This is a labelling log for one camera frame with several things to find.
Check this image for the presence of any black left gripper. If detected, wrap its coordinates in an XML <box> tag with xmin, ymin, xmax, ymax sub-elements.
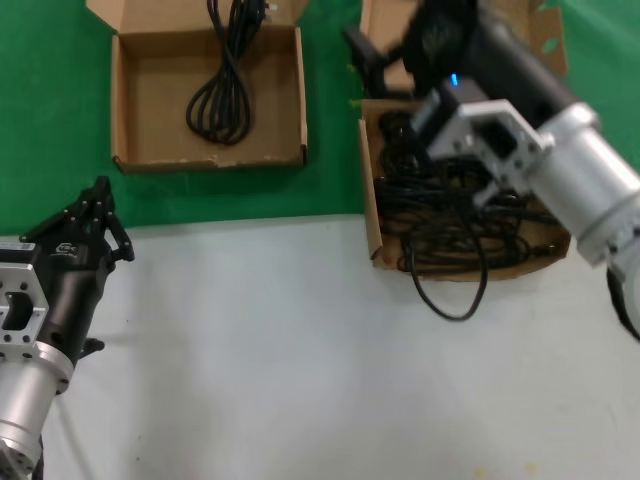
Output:
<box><xmin>19</xmin><ymin>176</ymin><xmax>135</xmax><ymax>367</ymax></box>

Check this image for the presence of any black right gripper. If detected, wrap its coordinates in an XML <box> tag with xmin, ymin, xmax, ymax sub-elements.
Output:
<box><xmin>342</xmin><ymin>0</ymin><xmax>579</xmax><ymax>131</ymax></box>

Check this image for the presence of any black power cable with plug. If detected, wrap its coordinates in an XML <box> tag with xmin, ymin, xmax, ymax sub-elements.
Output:
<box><xmin>186</xmin><ymin>0</ymin><xmax>274</xmax><ymax>146</ymax></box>

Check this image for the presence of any cardboard box with flat lid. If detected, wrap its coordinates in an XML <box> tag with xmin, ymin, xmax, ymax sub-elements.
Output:
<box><xmin>84</xmin><ymin>0</ymin><xmax>309</xmax><ymax>175</ymax></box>

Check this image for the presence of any cardboard box with upright lid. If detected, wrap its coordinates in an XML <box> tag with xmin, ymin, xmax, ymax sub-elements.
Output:
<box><xmin>357</xmin><ymin>0</ymin><xmax>571</xmax><ymax>284</ymax></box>

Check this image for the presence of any green table cloth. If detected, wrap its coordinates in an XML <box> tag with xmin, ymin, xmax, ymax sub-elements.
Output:
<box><xmin>0</xmin><ymin>0</ymin><xmax>640</xmax><ymax>236</ymax></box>

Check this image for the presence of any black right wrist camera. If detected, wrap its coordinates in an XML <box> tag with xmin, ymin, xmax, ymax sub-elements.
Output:
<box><xmin>412</xmin><ymin>74</ymin><xmax>484</xmax><ymax>151</ymax></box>

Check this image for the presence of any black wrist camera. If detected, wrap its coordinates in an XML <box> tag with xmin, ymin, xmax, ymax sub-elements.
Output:
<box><xmin>412</xmin><ymin>74</ymin><xmax>484</xmax><ymax>151</ymax></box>
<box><xmin>0</xmin><ymin>239</ymin><xmax>39</xmax><ymax>266</ymax></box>

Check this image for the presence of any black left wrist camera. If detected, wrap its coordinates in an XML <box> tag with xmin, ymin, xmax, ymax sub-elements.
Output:
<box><xmin>0</xmin><ymin>239</ymin><xmax>39</xmax><ymax>266</ymax></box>

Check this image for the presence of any silver left camera bracket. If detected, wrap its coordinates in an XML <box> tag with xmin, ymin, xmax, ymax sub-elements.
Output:
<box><xmin>0</xmin><ymin>262</ymin><xmax>51</xmax><ymax>360</ymax></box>

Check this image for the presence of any silver camera bracket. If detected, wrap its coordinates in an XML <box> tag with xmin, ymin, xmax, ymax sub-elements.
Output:
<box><xmin>429</xmin><ymin>98</ymin><xmax>556</xmax><ymax>211</ymax></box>
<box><xmin>0</xmin><ymin>262</ymin><xmax>51</xmax><ymax>360</ymax></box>

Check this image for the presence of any silver right camera bracket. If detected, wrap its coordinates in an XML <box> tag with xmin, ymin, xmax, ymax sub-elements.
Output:
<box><xmin>429</xmin><ymin>98</ymin><xmax>556</xmax><ymax>211</ymax></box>

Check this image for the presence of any black left camera cable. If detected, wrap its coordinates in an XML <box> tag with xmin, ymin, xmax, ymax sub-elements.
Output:
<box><xmin>29</xmin><ymin>429</ymin><xmax>49</xmax><ymax>480</ymax></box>

